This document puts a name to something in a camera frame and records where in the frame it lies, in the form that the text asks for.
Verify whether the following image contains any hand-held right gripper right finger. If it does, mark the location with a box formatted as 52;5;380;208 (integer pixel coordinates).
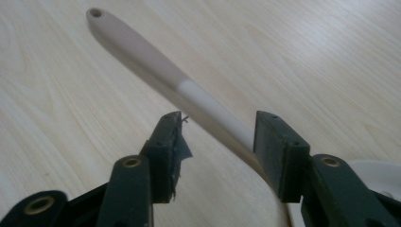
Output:
253;110;401;227

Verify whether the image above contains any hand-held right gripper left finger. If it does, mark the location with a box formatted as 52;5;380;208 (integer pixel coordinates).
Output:
96;110;194;227

